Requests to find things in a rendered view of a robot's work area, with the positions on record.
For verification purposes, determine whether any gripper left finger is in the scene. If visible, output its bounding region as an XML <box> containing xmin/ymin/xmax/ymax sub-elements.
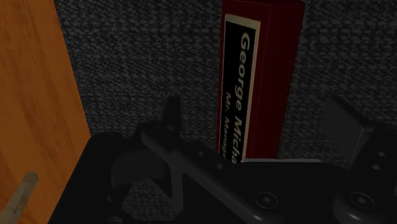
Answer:
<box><xmin>48</xmin><ymin>95</ymin><xmax>284</xmax><ymax>224</ymax></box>

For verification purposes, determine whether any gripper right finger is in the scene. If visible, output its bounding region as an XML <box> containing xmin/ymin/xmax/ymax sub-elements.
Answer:
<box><xmin>318</xmin><ymin>95</ymin><xmax>397</xmax><ymax>224</ymax></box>

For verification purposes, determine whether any orange wooden cabinet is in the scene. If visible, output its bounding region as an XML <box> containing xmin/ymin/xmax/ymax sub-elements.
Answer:
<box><xmin>0</xmin><ymin>0</ymin><xmax>92</xmax><ymax>224</ymax></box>

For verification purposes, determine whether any red robot stand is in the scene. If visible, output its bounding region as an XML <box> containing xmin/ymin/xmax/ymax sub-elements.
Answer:
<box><xmin>216</xmin><ymin>0</ymin><xmax>307</xmax><ymax>164</ymax></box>

